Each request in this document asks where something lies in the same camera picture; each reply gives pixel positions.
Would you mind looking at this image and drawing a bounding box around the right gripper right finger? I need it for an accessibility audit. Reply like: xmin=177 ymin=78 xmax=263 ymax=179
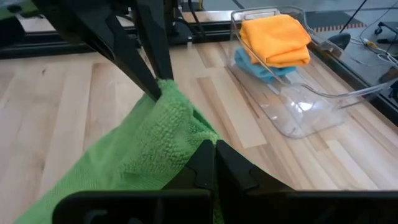
xmin=216 ymin=139 xmax=295 ymax=193

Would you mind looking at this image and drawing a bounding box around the clear plastic bin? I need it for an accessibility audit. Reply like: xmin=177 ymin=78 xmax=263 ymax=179
xmin=228 ymin=6 xmax=398 ymax=140

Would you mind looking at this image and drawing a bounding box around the thin white wire bundle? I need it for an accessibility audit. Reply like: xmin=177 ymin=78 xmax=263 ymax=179
xmin=357 ymin=30 xmax=398 ymax=68

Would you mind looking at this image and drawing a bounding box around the blue microfiber towel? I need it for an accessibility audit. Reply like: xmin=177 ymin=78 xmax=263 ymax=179
xmin=233 ymin=46 xmax=299 ymax=84

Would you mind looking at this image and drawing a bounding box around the thin black floor cable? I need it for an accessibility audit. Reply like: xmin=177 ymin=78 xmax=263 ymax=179
xmin=338 ymin=0 xmax=368 ymax=34

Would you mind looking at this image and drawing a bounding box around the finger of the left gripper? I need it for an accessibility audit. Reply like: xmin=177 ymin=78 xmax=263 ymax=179
xmin=132 ymin=0 xmax=175 ymax=81
xmin=32 ymin=0 xmax=163 ymax=103

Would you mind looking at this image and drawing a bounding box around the black orange-striped floor mat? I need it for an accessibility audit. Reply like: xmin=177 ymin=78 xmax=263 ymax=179
xmin=306 ymin=11 xmax=368 ymax=34

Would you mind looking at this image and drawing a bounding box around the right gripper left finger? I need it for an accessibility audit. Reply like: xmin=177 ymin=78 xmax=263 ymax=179
xmin=161 ymin=139 xmax=216 ymax=191

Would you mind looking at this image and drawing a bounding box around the green microfiber towel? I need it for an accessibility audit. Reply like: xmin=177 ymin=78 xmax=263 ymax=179
xmin=14 ymin=79 xmax=225 ymax=224

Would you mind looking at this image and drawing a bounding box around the orange microfiber towel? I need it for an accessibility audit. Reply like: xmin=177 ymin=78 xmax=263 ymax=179
xmin=238 ymin=14 xmax=313 ymax=69

